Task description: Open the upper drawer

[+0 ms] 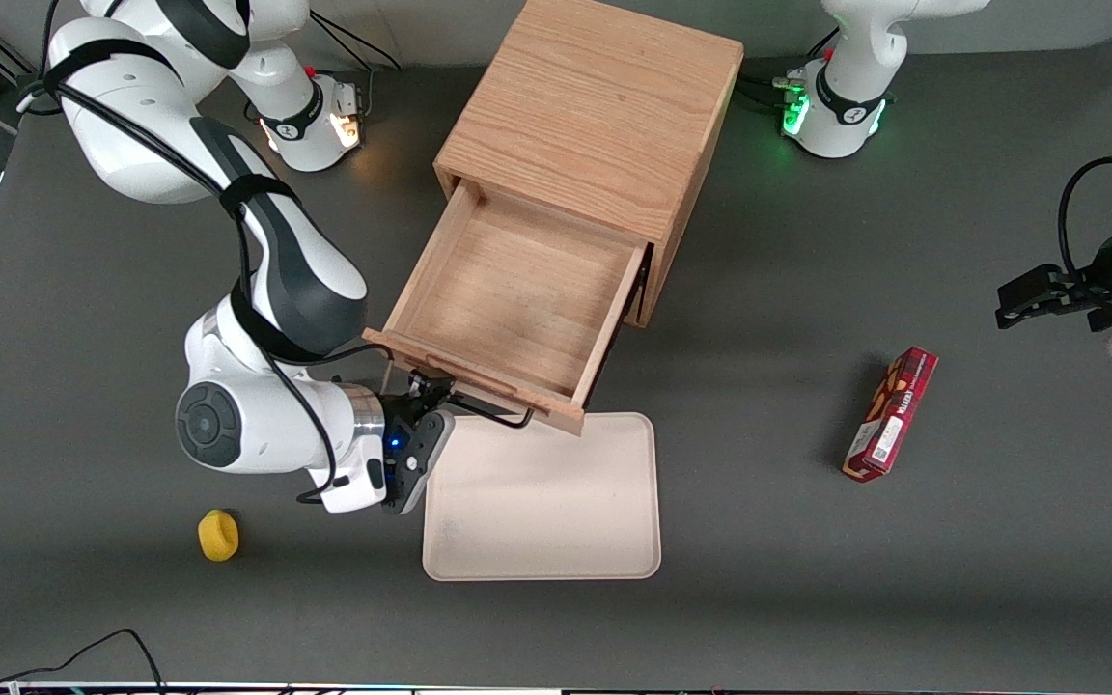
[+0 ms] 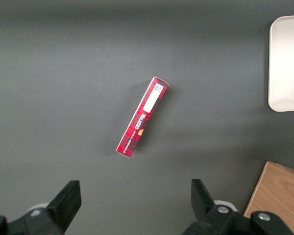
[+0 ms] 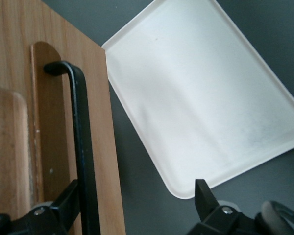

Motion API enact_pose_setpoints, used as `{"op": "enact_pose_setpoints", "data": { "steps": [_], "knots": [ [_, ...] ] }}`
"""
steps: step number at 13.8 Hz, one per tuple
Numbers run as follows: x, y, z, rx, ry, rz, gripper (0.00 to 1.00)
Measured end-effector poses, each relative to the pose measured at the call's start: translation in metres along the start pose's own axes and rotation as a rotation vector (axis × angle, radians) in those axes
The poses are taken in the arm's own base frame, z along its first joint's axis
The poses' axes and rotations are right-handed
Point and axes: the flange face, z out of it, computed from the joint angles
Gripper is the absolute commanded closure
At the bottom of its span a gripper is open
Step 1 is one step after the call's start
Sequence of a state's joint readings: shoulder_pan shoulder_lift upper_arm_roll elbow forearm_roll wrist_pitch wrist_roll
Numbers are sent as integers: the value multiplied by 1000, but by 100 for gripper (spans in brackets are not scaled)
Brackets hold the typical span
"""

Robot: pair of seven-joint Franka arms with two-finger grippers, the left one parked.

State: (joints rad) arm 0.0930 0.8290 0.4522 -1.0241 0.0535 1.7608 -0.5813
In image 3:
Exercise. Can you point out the light wooden rounded drawer front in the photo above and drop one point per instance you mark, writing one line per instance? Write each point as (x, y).
(7, 147)

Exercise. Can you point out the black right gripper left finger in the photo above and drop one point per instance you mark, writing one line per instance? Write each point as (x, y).
(55, 213)

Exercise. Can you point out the white plastic tray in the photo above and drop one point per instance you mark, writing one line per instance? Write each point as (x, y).
(201, 98)

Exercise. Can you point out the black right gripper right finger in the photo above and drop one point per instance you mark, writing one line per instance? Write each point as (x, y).
(210, 213)

